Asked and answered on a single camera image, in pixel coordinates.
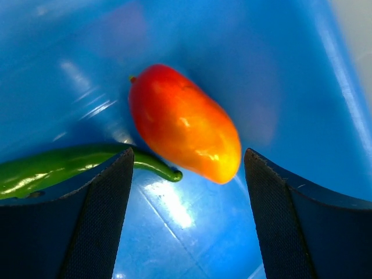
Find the green toy chili pepper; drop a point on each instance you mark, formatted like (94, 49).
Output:
(24, 176)

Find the blue plastic tray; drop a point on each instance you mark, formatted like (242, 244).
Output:
(280, 69)

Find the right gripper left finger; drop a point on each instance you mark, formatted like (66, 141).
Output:
(73, 229)

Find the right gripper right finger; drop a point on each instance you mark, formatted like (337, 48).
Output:
(305, 230)

